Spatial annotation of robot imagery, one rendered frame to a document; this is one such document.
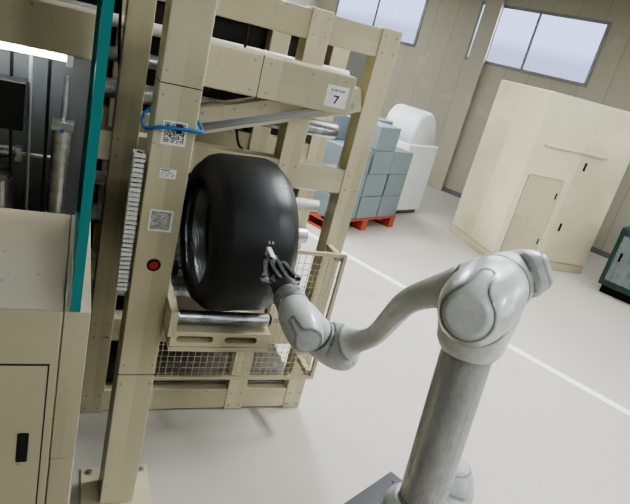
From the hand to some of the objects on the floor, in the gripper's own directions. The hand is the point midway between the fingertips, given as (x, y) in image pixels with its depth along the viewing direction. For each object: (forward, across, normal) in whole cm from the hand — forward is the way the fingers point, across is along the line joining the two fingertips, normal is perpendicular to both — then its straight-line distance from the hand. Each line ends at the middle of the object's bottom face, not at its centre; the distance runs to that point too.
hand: (270, 256), depth 176 cm
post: (+12, +31, +126) cm, 130 cm away
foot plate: (+12, +31, +126) cm, 130 cm away
